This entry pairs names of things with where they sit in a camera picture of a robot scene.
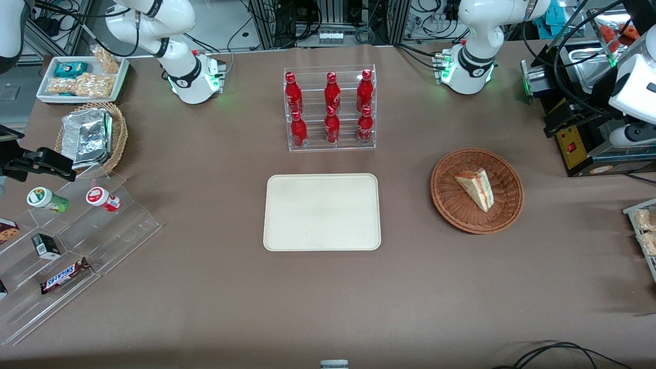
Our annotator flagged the clear acrylic stepped stand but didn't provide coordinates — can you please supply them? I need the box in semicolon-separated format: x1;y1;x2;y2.
0;163;163;347

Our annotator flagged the Snickers chocolate bar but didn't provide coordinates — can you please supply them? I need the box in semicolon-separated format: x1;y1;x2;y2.
40;257;92;295

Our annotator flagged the triangular sandwich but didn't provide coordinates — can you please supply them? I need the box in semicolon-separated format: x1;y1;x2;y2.
454;168;496;214

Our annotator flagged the light wicker basket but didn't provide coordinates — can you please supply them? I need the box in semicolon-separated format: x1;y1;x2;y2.
54;101;129;175

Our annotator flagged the small clear peanut snack bag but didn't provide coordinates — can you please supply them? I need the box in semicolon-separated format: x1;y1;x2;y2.
91;45;121;74

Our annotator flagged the steel warmer pan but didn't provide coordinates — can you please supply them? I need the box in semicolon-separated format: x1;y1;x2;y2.
560;43;617;78

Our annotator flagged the brown cookie box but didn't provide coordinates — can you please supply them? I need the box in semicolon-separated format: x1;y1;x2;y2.
0;218;21;246

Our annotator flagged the red yoghurt drink bottle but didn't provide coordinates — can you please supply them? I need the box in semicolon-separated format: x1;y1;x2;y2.
86;187;121;213

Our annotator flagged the beige plastic tray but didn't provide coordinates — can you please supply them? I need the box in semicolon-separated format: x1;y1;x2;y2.
263;173;382;252

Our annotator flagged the small black box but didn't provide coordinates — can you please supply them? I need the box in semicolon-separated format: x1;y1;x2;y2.
31;233;62;260

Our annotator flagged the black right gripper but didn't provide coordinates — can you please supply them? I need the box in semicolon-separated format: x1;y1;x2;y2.
2;148;77;183

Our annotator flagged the silver foil package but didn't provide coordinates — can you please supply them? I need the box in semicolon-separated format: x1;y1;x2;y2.
61;108;114;170

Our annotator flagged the teal snack packet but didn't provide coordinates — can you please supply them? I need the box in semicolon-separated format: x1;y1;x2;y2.
53;61;89;79

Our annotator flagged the black food warmer cabinet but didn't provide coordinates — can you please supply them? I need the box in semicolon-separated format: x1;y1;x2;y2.
530;0;656;178

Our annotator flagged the white wire rack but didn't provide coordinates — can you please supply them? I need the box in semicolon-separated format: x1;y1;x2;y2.
622;198;656;283

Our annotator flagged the green yoghurt drink bottle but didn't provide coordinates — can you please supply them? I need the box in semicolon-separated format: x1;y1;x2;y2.
27;187;70;215

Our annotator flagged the brown wicker basket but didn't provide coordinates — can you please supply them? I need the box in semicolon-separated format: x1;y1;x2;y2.
430;148;525;235

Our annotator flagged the white rectangular snack tray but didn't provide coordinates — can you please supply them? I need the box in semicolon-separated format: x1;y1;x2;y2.
36;55;130;106

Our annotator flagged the clear acrylic bottle rack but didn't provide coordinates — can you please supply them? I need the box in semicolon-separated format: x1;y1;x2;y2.
283;64;378;152

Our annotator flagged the black floor cable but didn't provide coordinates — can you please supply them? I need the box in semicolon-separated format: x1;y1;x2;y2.
491;341;634;369

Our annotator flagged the silver cylinder with green ring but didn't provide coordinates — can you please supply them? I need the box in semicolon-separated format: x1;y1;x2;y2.
520;58;553;104

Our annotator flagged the teal paper packet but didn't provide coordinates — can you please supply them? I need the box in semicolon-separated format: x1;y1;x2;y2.
542;0;578;36

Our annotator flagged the large clear peanut snack bag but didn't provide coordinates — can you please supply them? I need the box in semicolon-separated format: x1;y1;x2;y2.
48;73;114;98

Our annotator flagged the red cola bottle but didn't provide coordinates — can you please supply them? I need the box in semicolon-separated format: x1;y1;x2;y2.
356;69;374;111
324;105;341;145
290;110;309;149
284;71;304;115
323;71;342;111
357;105;375;145

